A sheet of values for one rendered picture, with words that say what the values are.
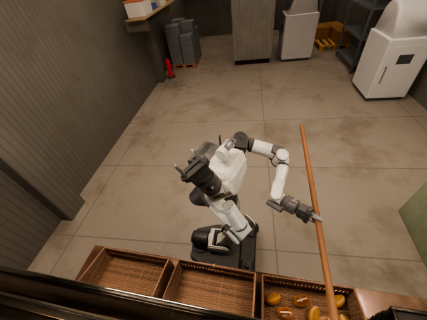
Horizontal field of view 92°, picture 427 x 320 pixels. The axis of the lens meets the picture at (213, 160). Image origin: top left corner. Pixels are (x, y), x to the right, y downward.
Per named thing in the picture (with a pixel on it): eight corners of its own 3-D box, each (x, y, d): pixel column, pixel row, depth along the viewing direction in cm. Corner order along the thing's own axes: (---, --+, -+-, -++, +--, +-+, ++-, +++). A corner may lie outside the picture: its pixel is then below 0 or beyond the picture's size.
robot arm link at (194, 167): (176, 171, 80) (194, 186, 88) (185, 186, 72) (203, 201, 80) (201, 150, 80) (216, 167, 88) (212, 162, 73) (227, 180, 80)
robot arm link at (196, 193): (203, 213, 109) (187, 194, 113) (213, 205, 116) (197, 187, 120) (213, 201, 102) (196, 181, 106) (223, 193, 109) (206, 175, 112)
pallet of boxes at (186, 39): (181, 56, 697) (173, 18, 621) (201, 55, 685) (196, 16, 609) (173, 69, 622) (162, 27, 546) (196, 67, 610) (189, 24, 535)
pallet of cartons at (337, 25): (349, 49, 584) (354, 31, 553) (317, 51, 597) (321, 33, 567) (335, 36, 672) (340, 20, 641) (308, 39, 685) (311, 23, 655)
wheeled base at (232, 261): (189, 273, 207) (182, 260, 183) (201, 225, 242) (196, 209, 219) (253, 284, 193) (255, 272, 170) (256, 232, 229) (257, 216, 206)
